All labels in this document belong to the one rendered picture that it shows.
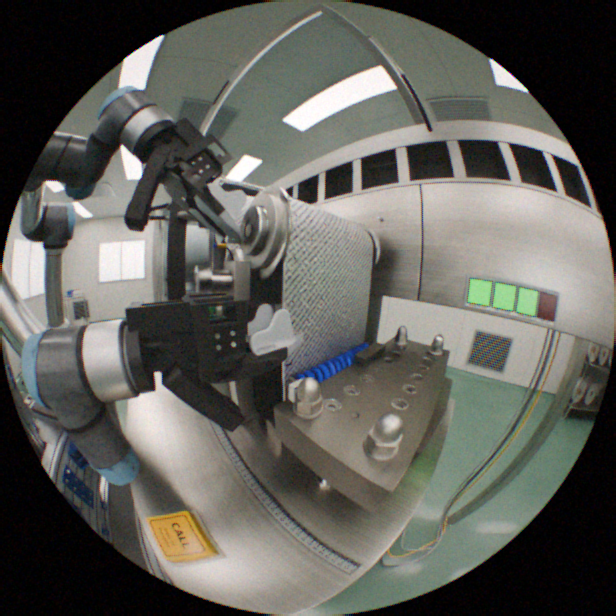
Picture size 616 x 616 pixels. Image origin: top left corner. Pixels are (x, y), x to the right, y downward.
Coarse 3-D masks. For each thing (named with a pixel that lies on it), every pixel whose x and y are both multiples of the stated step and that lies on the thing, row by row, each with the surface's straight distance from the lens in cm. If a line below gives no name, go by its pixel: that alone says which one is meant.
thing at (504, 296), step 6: (498, 288) 46; (504, 288) 46; (510, 288) 47; (498, 294) 46; (504, 294) 46; (510, 294) 47; (498, 300) 46; (504, 300) 46; (510, 300) 47; (498, 306) 46; (504, 306) 46; (510, 306) 47
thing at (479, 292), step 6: (474, 282) 45; (480, 282) 45; (486, 282) 45; (474, 288) 45; (480, 288) 45; (486, 288) 45; (474, 294) 45; (480, 294) 45; (486, 294) 46; (468, 300) 45; (474, 300) 45; (480, 300) 45; (486, 300) 46
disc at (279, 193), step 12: (264, 192) 30; (276, 192) 27; (288, 204) 24; (288, 216) 23; (288, 228) 23; (288, 240) 23; (276, 252) 24; (276, 264) 24; (252, 276) 30; (264, 276) 26
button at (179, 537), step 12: (156, 516) 32; (168, 516) 31; (180, 516) 30; (192, 516) 30; (156, 528) 31; (168, 528) 30; (180, 528) 30; (192, 528) 29; (156, 540) 31; (168, 540) 30; (180, 540) 29; (192, 540) 29; (204, 540) 28; (168, 552) 30; (180, 552) 29; (192, 552) 29; (204, 552) 28; (216, 552) 29
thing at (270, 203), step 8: (256, 200) 30; (264, 200) 28; (272, 200) 26; (248, 208) 32; (272, 208) 25; (280, 208) 25; (272, 216) 25; (280, 216) 24; (272, 224) 24; (280, 224) 24; (272, 232) 24; (280, 232) 24; (272, 240) 24; (264, 248) 25; (272, 248) 24; (248, 256) 30; (256, 256) 27; (264, 256) 25; (272, 256) 25; (256, 264) 27; (264, 264) 26; (280, 264) 27
